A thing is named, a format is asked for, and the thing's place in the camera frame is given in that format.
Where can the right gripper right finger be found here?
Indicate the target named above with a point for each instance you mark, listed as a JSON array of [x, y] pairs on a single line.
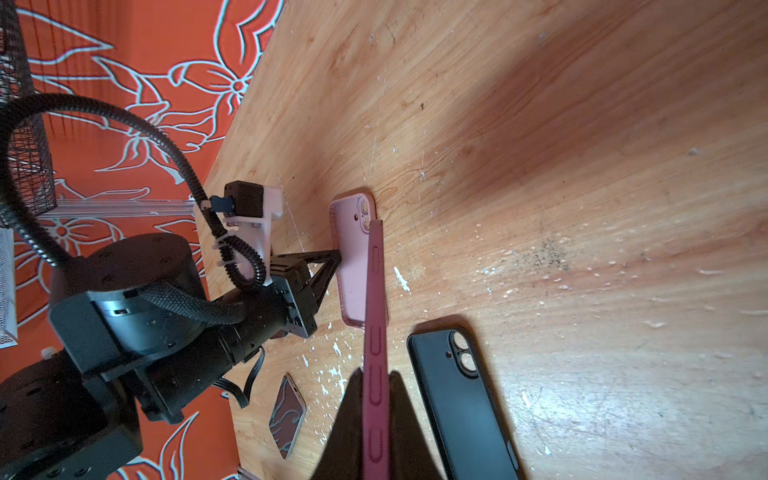
[[409, 456]]

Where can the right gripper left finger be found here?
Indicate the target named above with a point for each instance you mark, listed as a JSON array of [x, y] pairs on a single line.
[[342, 455]]

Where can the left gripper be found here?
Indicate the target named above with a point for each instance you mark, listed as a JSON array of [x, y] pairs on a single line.
[[301, 291]]

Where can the black smartphone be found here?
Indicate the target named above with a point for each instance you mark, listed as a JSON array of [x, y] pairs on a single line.
[[375, 392], [287, 416]]

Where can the pink phone case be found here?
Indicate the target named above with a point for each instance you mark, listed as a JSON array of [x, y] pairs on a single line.
[[350, 216]]

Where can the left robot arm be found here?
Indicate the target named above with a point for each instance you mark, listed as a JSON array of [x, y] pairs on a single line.
[[139, 340]]

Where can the black phone case right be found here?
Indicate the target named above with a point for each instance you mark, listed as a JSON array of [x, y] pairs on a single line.
[[471, 436]]

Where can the white mesh basket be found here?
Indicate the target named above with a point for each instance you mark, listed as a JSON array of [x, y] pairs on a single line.
[[9, 325]]

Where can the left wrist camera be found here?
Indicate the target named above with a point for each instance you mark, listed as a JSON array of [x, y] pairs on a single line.
[[249, 210]]

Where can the aluminium frame rail back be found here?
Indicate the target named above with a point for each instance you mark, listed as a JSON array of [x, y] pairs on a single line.
[[69, 208]]

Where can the black wire basket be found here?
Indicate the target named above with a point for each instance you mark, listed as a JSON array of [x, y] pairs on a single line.
[[26, 163]]

